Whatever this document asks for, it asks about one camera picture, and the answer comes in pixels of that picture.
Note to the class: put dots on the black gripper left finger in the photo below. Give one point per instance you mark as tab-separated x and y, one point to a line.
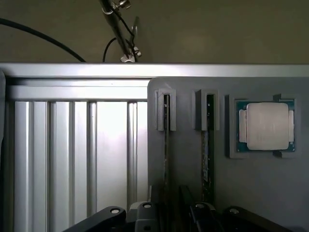
144	217

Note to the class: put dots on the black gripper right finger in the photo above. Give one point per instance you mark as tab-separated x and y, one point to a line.
202	217

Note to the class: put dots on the grey parts rack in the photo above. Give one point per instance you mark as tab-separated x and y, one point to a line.
241	181

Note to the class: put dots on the CPU chip silver lid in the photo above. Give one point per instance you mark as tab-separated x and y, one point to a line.
265	125

